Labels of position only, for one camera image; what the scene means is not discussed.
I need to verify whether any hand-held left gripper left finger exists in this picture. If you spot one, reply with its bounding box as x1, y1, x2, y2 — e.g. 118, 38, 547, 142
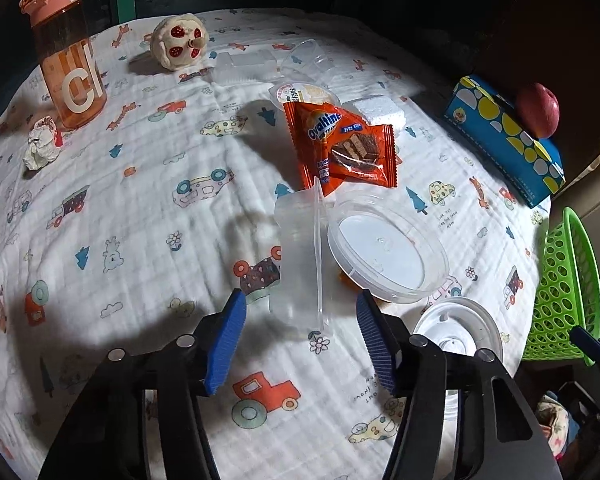
37, 289, 248, 480

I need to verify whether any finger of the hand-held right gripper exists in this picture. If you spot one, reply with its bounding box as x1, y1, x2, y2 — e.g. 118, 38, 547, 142
569, 326, 600, 368

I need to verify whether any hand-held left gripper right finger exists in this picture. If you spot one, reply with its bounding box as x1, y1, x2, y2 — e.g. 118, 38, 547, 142
356, 289, 553, 480

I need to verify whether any green plastic basket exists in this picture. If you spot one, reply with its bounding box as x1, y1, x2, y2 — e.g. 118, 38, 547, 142
520, 207, 600, 367

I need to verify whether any white cup lid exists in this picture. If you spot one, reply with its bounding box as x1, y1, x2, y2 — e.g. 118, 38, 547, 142
411, 296, 505, 361

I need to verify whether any clear round lid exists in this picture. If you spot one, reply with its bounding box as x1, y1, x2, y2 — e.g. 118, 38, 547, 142
327, 196, 451, 306

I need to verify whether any clear plastic container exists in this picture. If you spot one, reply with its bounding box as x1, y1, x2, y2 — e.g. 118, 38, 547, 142
269, 180, 336, 338

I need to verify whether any small orange wafer packet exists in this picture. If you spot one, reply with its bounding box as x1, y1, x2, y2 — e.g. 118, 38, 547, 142
316, 124, 401, 190

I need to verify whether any large orange snack packet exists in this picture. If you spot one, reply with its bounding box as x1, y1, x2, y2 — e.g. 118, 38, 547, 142
283, 101, 366, 196

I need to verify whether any white foam block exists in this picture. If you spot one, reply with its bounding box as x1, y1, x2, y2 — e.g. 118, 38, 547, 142
342, 94, 407, 133

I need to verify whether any pudding cup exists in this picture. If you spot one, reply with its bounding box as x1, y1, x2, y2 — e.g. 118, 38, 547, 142
270, 80, 342, 108

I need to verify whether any clear plastic tray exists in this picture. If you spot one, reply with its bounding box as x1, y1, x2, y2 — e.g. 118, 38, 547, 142
211, 50, 281, 83

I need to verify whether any clear plastic cup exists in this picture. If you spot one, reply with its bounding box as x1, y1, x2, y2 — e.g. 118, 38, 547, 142
280, 39, 338, 83

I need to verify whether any floral cloth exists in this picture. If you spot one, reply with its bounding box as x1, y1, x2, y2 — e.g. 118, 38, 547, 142
535, 392, 581, 461

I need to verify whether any printed blanket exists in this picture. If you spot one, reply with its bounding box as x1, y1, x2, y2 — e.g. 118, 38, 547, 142
0, 7, 553, 480

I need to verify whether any blue spotted tissue box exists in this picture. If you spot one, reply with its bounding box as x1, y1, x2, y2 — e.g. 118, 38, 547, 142
442, 75, 566, 209

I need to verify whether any red apple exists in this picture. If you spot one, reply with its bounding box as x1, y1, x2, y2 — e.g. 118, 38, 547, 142
516, 82, 561, 140

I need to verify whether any crumpled paper ball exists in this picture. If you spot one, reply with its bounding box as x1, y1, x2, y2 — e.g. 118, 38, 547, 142
22, 116, 63, 171

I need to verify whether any brown wooden panel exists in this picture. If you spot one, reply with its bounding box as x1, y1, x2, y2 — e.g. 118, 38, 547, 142
470, 0, 600, 171

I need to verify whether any orange water bottle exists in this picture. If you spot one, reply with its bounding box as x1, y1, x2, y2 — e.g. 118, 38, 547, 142
19, 0, 108, 131

